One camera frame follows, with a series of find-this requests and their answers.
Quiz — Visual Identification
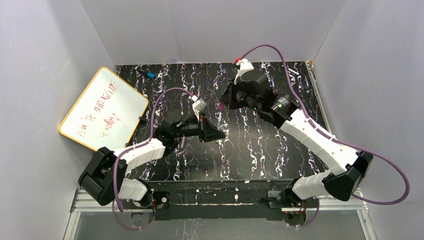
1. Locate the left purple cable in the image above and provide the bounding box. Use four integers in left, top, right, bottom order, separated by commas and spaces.
111, 87, 200, 232

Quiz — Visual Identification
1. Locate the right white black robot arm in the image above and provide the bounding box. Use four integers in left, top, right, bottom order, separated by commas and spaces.
219, 73, 374, 204

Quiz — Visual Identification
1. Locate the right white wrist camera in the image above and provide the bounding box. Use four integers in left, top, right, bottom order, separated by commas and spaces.
234, 58, 254, 85

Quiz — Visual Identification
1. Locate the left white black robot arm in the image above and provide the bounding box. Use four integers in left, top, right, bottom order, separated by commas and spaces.
78, 112, 226, 208

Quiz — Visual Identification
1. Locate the green white marker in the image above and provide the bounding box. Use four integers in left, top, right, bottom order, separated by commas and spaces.
216, 111, 222, 129

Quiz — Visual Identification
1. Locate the pink marker pen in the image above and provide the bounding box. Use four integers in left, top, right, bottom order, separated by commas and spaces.
180, 137, 186, 149

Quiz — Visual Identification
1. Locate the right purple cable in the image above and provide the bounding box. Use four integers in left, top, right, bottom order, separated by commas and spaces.
234, 43, 411, 229

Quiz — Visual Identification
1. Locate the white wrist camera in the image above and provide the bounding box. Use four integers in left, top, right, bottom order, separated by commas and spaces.
191, 95, 207, 120
234, 58, 254, 85

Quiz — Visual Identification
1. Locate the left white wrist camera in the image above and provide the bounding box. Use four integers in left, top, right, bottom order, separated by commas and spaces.
191, 95, 207, 120

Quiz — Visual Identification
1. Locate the yellow framed whiteboard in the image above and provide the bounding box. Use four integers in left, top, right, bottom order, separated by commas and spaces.
58, 66, 149, 151

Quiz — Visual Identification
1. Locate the purple cable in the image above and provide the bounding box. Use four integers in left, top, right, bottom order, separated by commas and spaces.
234, 43, 411, 229
111, 87, 200, 232

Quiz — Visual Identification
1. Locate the blue capped white marker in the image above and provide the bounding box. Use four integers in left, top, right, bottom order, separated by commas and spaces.
288, 68, 300, 76

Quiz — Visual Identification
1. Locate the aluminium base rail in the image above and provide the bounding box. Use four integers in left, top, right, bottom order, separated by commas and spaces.
70, 188, 368, 212

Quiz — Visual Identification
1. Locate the blue black marker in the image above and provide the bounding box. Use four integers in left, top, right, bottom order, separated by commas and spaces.
139, 69, 156, 79

